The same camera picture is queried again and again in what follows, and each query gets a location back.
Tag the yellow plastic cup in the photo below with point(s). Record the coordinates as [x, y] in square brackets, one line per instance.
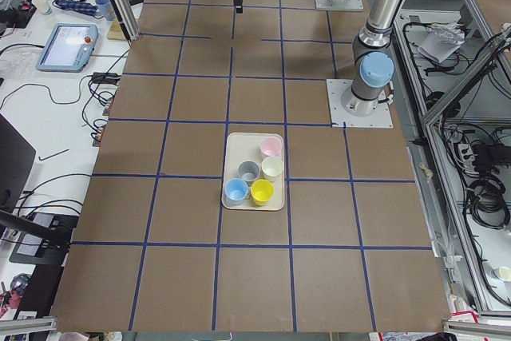
[261, 191]

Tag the pink plastic cup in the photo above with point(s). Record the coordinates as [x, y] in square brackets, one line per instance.
[270, 147]

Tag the cream white plastic cup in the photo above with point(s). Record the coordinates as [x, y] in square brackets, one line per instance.
[272, 168]

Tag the grey plastic cup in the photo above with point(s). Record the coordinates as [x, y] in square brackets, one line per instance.
[248, 171]

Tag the white paper cup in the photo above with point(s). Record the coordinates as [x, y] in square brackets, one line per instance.
[43, 7]

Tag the crumpled white paper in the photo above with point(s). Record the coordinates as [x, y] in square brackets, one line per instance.
[442, 41]

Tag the cream plastic tray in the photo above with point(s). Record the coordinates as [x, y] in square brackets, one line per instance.
[242, 147]

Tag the black monitor stand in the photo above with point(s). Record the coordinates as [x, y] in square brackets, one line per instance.
[44, 236]

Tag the blue teach pendant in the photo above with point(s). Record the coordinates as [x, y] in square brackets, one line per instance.
[68, 48]

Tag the aluminium cage frame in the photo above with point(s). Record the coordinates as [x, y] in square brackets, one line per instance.
[454, 105]

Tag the blue cup on desk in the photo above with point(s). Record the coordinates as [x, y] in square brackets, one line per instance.
[106, 9]

